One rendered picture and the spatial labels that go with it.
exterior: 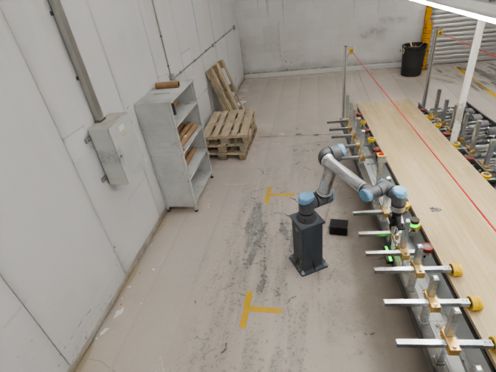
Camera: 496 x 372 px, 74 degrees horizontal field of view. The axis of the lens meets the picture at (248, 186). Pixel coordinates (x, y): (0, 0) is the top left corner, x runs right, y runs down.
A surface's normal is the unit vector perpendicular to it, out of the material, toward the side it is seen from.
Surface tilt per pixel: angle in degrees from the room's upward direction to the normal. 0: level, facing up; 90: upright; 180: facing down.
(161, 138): 90
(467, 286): 0
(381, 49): 90
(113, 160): 90
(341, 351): 0
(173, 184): 90
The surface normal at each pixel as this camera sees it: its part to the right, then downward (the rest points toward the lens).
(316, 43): -0.16, 0.56
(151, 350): -0.12, -0.83
